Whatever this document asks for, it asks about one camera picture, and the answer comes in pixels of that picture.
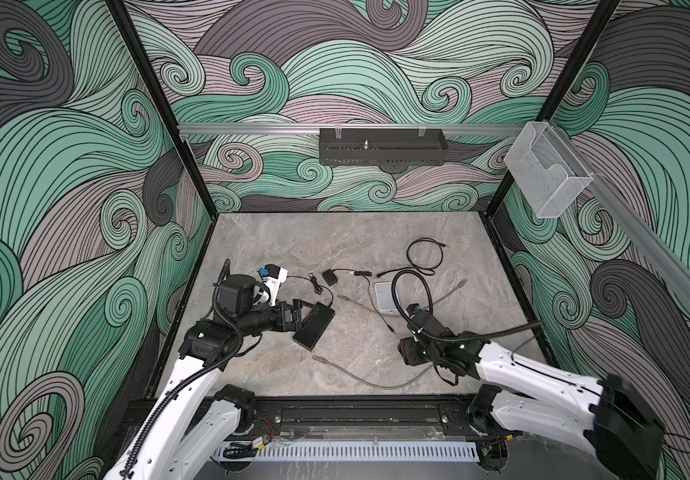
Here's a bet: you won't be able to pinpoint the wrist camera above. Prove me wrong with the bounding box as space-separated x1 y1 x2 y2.
407 304 433 329
259 264 288 306

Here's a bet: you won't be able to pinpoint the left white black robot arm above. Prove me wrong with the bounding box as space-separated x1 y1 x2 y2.
106 261 334 479

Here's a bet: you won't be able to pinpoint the aluminium wall rail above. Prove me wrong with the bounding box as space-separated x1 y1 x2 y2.
178 122 524 137

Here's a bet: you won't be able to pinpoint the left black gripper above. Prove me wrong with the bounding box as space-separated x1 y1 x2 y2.
238 298 317 338

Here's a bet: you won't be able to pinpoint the black coiled cable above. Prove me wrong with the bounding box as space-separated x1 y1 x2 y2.
374 237 447 280

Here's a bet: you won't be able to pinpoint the white network switch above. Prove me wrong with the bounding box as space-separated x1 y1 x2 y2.
373 281 400 315

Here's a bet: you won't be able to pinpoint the black wall tray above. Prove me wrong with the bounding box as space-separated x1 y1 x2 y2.
319 129 449 169

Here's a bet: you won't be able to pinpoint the black power adapter with cable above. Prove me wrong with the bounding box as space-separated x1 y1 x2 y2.
288 273 334 307

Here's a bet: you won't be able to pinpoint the grey ethernet cable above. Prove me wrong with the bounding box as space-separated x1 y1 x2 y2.
311 278 469 390

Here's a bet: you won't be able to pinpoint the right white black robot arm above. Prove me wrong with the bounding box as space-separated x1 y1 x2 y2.
398 297 665 479

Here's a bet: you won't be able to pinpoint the black network switch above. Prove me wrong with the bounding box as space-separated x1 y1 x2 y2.
293 303 335 351

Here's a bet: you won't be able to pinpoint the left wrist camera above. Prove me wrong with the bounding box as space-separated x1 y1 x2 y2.
259 264 288 306

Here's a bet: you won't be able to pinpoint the white slotted cable duct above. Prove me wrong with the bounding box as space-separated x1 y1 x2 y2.
212 441 479 463

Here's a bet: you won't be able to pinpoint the clear plastic wall holder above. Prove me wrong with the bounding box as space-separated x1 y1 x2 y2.
504 122 592 219

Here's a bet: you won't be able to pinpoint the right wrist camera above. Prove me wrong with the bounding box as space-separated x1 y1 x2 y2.
407 304 433 329

